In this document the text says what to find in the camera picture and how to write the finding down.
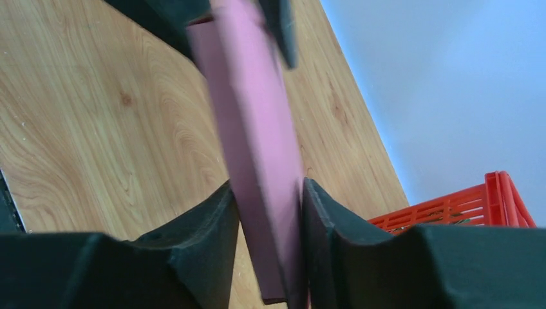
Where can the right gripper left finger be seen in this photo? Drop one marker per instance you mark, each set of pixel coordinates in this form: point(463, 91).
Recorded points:
point(185, 263)

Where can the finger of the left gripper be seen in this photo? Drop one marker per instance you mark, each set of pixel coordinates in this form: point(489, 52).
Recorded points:
point(280, 21)
point(165, 19)

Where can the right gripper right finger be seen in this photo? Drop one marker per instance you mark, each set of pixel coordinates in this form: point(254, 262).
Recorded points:
point(354, 264)

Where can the pink paper box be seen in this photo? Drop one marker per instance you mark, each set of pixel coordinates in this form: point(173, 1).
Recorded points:
point(237, 57)

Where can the red plastic basket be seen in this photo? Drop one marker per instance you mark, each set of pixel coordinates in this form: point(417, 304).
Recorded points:
point(496, 202)

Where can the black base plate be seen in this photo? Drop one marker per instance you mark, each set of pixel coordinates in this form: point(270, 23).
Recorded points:
point(10, 218)

